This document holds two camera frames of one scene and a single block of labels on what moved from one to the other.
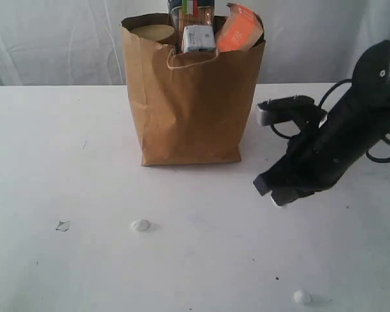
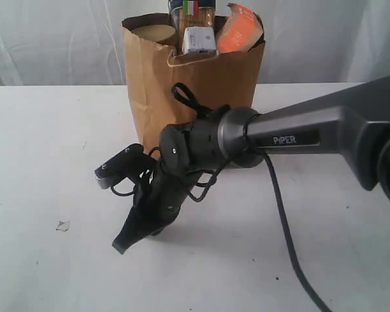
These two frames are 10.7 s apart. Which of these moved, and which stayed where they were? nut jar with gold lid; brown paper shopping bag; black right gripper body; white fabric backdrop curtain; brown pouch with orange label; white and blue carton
Moved: black right gripper body
Stayed: nut jar with gold lid; brown paper shopping bag; brown pouch with orange label; white fabric backdrop curtain; white and blue carton
